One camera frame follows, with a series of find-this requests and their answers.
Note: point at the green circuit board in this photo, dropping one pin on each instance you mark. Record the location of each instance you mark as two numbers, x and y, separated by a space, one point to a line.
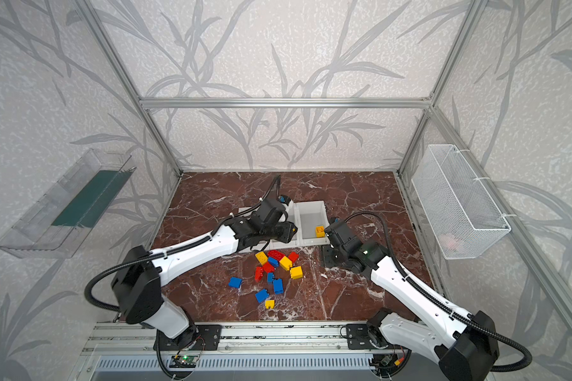
184 361

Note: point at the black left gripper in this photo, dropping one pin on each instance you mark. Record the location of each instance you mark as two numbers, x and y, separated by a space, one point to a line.
283 231

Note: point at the yellow lego open side up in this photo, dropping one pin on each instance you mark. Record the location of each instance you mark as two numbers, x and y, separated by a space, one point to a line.
262 258

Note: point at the red lego pile bottom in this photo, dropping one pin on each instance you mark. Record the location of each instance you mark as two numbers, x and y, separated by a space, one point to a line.
267 267

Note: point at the white sorting bin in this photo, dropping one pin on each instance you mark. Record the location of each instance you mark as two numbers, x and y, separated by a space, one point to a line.
244 211
294 219
309 216

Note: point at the long red lego brick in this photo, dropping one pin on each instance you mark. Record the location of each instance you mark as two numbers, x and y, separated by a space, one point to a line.
276 255

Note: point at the right circuit board with wires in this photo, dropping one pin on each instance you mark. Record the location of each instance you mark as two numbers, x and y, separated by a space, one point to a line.
386 366

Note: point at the pink object in basket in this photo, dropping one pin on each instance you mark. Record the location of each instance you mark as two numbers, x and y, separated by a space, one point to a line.
450 243

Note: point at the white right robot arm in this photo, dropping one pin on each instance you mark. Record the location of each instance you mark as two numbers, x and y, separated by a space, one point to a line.
461 352

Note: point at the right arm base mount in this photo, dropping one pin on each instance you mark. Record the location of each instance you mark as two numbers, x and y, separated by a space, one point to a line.
359 338

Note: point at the yellow lego pile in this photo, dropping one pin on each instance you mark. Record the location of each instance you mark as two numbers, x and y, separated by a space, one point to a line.
286 263

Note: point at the red square lego right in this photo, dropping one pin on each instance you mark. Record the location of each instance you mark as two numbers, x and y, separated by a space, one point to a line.
293 257

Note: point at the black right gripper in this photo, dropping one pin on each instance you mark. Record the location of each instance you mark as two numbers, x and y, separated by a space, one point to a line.
331 233

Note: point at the white wire mesh basket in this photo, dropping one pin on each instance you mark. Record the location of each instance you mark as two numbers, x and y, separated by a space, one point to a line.
455 200

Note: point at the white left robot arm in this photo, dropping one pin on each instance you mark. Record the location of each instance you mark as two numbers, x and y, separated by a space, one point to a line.
138 286

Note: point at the white middle sorting bin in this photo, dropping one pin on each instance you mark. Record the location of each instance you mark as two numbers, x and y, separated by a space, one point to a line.
294 219

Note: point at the white right sorting bin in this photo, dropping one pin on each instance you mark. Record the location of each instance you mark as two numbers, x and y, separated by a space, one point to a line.
309 216

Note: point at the blue lego in pile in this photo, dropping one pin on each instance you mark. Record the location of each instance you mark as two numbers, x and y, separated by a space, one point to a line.
274 262

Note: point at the clear plastic wall tray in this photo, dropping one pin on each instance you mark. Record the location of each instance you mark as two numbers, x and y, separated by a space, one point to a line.
60 221

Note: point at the white left sorting bin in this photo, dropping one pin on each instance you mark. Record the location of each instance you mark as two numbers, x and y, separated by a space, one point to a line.
244 211

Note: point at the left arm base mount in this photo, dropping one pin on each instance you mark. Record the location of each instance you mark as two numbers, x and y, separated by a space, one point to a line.
204 337

